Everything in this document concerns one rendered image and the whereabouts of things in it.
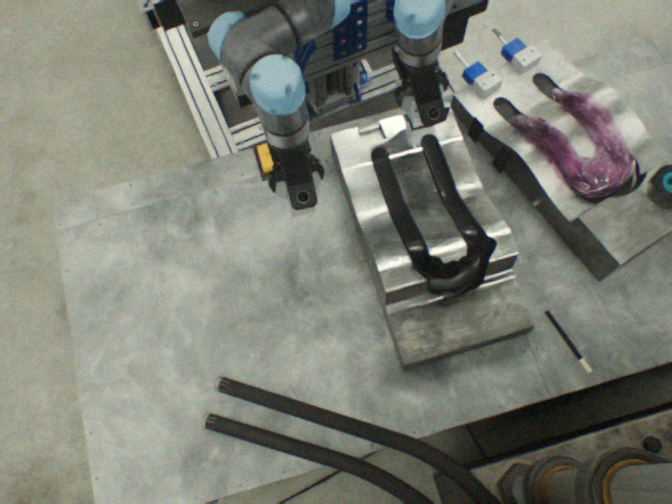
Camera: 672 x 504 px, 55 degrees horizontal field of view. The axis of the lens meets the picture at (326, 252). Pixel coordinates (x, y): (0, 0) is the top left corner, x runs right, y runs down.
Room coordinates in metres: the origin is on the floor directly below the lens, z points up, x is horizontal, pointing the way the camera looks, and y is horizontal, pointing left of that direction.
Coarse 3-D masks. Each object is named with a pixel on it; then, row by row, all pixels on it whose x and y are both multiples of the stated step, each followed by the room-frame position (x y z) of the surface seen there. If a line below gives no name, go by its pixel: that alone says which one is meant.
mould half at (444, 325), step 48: (336, 144) 0.66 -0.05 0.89; (384, 144) 0.65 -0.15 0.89; (432, 192) 0.53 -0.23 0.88; (480, 192) 0.52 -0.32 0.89; (384, 240) 0.43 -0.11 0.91; (432, 240) 0.41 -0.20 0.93; (384, 288) 0.33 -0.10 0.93; (480, 288) 0.33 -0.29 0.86; (432, 336) 0.25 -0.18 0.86; (480, 336) 0.23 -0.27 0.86
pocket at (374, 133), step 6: (372, 126) 0.71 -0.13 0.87; (378, 126) 0.70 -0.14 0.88; (360, 132) 0.70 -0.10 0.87; (366, 132) 0.70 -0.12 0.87; (372, 132) 0.70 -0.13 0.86; (378, 132) 0.70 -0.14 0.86; (384, 132) 0.68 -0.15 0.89; (360, 138) 0.69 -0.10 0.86; (366, 138) 0.69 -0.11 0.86; (372, 138) 0.68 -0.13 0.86; (378, 138) 0.68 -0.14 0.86; (384, 138) 0.68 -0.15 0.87
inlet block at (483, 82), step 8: (456, 56) 0.87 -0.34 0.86; (464, 64) 0.84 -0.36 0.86; (472, 64) 0.83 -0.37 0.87; (480, 64) 0.83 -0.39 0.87; (464, 72) 0.82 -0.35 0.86; (472, 72) 0.81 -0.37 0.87; (480, 72) 0.81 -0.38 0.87; (488, 72) 0.80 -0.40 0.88; (472, 80) 0.79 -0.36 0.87; (480, 80) 0.78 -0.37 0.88; (488, 80) 0.78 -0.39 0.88; (496, 80) 0.78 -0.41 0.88; (472, 88) 0.78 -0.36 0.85; (480, 88) 0.76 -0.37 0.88; (488, 88) 0.76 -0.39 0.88; (496, 88) 0.77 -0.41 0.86; (480, 96) 0.76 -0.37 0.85
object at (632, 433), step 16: (656, 416) 0.06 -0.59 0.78; (592, 432) 0.04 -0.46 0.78; (608, 432) 0.04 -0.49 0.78; (624, 432) 0.03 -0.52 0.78; (640, 432) 0.03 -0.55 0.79; (656, 432) 0.03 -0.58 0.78; (544, 448) 0.02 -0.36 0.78; (560, 448) 0.02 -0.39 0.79; (576, 448) 0.02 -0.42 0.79; (592, 448) 0.01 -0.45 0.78; (656, 448) 0.00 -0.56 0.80; (496, 464) 0.01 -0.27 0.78; (480, 480) -0.02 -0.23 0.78
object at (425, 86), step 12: (408, 72) 0.67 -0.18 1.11; (420, 72) 0.66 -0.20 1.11; (432, 72) 0.66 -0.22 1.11; (420, 84) 0.65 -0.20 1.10; (432, 84) 0.64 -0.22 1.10; (420, 96) 0.63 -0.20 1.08; (432, 96) 0.63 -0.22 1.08; (420, 108) 0.61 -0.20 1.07; (432, 108) 0.61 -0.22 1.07; (444, 108) 0.61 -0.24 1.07; (432, 120) 0.59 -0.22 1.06; (444, 120) 0.59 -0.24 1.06
